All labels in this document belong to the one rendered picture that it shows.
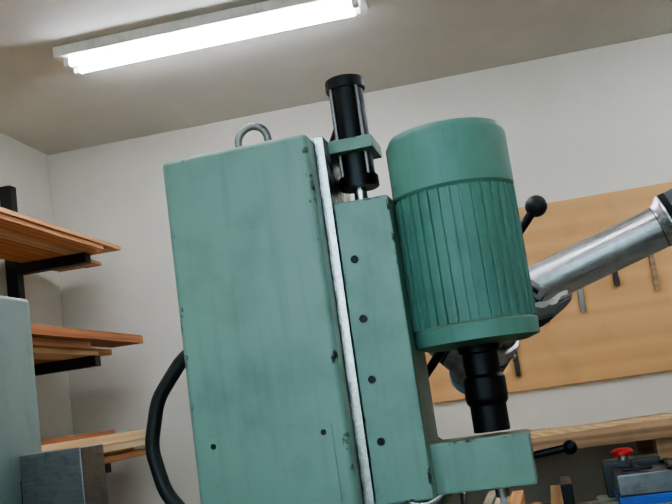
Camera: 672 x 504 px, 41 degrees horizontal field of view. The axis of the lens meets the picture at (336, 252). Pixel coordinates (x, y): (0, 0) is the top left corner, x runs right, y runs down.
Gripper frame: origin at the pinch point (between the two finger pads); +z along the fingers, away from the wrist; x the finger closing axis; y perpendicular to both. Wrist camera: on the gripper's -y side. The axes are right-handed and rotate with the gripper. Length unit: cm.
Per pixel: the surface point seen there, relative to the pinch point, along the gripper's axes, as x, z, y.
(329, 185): -28.2, 17.5, -23.8
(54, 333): -158, -210, 31
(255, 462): -14, -3, -55
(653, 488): 30.0, 8.3, -29.3
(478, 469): 10.4, 0.9, -37.7
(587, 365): 26, -233, 195
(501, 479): 13.6, 1.4, -37.2
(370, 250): -18.0, 14.3, -27.1
